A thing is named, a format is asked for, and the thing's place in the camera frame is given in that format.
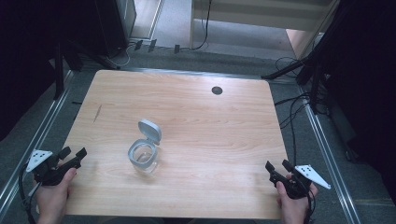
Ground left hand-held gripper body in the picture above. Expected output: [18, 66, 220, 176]
[25, 148, 83, 187]

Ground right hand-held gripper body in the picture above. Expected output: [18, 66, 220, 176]
[269, 164, 332, 201]

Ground person's right hand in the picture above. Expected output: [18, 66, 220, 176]
[276, 173, 319, 224]

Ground person's left hand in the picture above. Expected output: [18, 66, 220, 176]
[33, 167, 78, 224]

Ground clear glass jar grey lid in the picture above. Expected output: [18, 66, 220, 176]
[127, 119, 163, 175]

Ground black slanted stand leg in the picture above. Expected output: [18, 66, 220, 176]
[65, 39, 121, 71]

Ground black stand with legs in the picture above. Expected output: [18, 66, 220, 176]
[261, 31, 331, 116]

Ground dark cabinet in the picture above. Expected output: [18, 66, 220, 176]
[92, 0, 138, 58]

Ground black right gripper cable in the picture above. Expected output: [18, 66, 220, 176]
[304, 191, 317, 224]

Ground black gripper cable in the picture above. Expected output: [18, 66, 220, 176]
[304, 191, 317, 224]
[18, 163, 43, 224]

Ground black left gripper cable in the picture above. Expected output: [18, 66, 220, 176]
[18, 163, 43, 224]

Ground metal floor rail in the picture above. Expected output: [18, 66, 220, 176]
[0, 69, 75, 213]
[298, 85, 362, 224]

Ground black floor cables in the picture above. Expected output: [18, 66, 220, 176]
[273, 55, 314, 166]

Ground black upright stand post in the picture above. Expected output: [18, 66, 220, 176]
[53, 39, 65, 101]

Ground white floor cable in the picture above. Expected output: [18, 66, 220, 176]
[106, 42, 135, 69]

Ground white frame furniture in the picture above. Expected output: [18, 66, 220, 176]
[188, 0, 341, 51]

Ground black hanging cable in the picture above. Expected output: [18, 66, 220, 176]
[180, 0, 214, 52]

